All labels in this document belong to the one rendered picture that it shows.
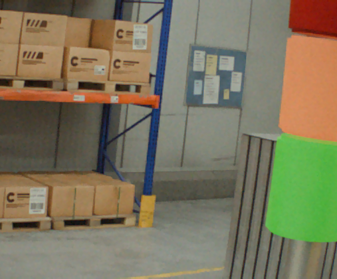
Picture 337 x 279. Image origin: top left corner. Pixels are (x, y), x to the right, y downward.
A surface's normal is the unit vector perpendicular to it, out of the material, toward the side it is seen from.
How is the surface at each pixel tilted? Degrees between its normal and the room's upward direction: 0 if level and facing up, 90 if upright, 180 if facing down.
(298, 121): 90
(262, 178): 90
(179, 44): 90
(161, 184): 90
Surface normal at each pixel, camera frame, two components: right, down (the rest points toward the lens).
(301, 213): -0.47, 0.05
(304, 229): -0.22, 0.09
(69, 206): 0.61, 0.19
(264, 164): -0.77, -0.01
